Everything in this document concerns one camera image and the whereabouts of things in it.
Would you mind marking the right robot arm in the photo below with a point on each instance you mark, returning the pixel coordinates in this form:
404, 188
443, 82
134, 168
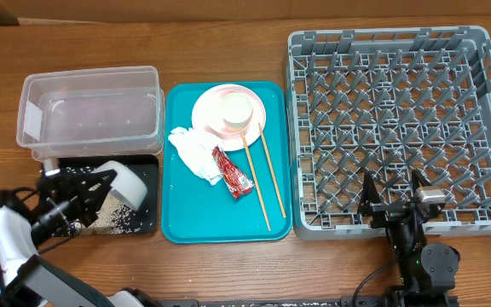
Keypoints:
427, 270

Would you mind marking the grey bowl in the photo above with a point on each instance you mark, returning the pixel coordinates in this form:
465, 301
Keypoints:
126, 187

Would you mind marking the grey dishwasher rack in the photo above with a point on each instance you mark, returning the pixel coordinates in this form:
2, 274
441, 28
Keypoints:
386, 102

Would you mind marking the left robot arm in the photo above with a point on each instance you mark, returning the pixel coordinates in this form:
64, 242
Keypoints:
29, 217

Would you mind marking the black plastic tray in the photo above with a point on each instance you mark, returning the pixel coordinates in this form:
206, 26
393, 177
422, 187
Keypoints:
79, 165

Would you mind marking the teal serving tray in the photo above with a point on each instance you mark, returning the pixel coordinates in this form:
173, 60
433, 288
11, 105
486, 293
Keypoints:
193, 211

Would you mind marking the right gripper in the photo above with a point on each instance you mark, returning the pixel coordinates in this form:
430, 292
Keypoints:
369, 202

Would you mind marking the red snack wrapper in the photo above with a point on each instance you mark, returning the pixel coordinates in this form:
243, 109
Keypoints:
237, 181

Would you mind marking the white rice pile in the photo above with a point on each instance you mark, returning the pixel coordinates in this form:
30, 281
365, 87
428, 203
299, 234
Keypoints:
114, 218

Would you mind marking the clear plastic bin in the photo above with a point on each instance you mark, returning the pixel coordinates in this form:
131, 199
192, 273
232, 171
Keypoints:
91, 112

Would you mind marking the wooden chopstick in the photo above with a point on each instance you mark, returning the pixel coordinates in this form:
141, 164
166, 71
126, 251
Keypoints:
271, 168
257, 187

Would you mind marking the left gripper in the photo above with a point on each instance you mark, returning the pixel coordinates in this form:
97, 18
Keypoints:
73, 189

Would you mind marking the white cup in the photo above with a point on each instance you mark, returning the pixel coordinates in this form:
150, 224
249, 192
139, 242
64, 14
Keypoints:
236, 110

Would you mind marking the white napkin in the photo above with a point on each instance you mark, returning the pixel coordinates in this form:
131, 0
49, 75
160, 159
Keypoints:
195, 148

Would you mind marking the pink plate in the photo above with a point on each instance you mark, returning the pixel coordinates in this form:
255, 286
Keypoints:
206, 115

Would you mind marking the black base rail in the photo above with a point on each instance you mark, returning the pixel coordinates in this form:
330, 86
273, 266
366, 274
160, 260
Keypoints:
345, 301

